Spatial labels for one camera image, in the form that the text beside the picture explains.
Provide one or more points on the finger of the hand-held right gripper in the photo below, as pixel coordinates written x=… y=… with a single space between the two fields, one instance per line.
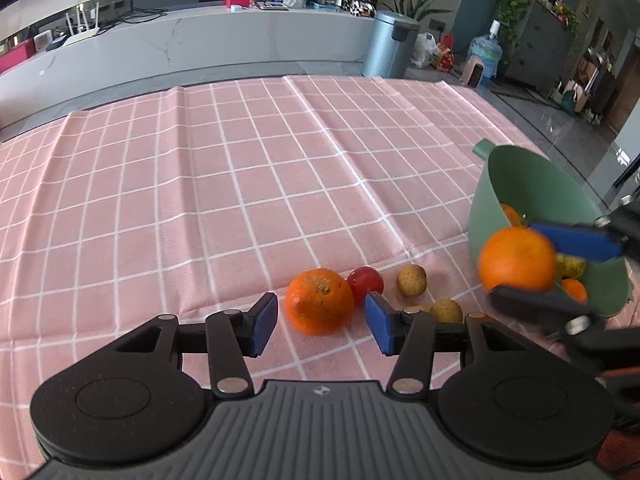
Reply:
x=545 y=306
x=580 y=242

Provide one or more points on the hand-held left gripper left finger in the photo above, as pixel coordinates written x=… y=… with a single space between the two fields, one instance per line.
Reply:
x=262 y=324

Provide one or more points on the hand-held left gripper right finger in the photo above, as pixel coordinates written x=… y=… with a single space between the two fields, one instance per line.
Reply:
x=380 y=324

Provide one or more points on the large orange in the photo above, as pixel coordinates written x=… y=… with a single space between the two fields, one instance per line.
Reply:
x=319 y=305
x=518 y=259

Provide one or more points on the green plastic bowl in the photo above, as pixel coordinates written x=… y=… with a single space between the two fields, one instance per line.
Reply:
x=530 y=180

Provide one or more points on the yellow-green small fruit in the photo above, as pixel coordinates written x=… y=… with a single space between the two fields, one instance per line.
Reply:
x=570 y=266

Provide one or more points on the red cherry tomato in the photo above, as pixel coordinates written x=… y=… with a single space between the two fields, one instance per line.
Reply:
x=367 y=282

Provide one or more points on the brown kiwi upper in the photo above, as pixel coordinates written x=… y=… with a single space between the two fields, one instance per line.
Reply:
x=412 y=280

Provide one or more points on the brown kiwi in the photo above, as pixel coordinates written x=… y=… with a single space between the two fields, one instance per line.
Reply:
x=412 y=280
x=446 y=310

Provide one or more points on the brown kiwi lower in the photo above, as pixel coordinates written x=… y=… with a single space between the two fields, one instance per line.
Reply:
x=446 y=310

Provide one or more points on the pink checked tablecloth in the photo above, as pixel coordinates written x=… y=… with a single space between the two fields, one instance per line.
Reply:
x=200 y=185

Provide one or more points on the grey cabinet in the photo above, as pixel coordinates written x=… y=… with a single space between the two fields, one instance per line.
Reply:
x=542 y=52

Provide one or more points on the pink plastic stool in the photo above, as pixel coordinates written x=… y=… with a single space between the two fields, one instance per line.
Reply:
x=472 y=72

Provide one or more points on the blue water jug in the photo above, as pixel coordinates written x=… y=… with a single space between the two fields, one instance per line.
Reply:
x=486 y=52

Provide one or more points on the red gift bag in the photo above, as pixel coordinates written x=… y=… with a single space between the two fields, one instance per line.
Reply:
x=445 y=55

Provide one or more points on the white plastic bag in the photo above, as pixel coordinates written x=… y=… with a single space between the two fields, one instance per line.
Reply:
x=422 y=50

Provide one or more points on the silver pedal trash can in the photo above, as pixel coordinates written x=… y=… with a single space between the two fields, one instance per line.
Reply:
x=387 y=45

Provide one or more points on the white marble counter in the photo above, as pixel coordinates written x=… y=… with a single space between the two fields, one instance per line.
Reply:
x=225 y=45

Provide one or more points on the black and white spotted bag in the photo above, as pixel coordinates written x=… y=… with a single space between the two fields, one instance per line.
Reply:
x=359 y=6

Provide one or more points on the white router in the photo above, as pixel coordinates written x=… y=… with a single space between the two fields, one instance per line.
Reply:
x=87 y=34

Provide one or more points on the magenta box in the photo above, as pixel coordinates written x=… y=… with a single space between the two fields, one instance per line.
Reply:
x=15 y=57

